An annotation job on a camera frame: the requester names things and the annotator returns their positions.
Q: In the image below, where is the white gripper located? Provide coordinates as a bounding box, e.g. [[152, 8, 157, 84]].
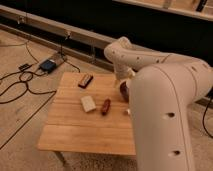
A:
[[114, 64, 135, 87]]

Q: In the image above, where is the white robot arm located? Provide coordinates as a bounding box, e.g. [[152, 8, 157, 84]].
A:
[[104, 37, 213, 171]]

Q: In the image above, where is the dark red ceramic bowl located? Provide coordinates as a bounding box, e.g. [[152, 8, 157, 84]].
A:
[[120, 82, 129, 102]]

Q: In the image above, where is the red brown sausage toy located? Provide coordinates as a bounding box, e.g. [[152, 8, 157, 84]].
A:
[[101, 99, 111, 115]]

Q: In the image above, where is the dark chocolate bar box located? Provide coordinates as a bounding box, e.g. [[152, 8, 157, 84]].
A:
[[78, 74, 93, 89]]

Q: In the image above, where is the white sponge block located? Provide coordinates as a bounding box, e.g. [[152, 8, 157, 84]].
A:
[[81, 96, 96, 112]]

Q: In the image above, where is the wooden table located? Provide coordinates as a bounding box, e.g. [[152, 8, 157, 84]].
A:
[[38, 72, 135, 156]]

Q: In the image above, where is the blue black power box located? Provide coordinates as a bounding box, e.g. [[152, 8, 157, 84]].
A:
[[39, 60, 56, 73]]

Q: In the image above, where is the small black adapter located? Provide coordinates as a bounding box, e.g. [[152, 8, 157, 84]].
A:
[[18, 63, 31, 71]]

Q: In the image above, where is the black floor cable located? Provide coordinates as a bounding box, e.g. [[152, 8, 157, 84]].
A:
[[0, 39, 81, 105]]

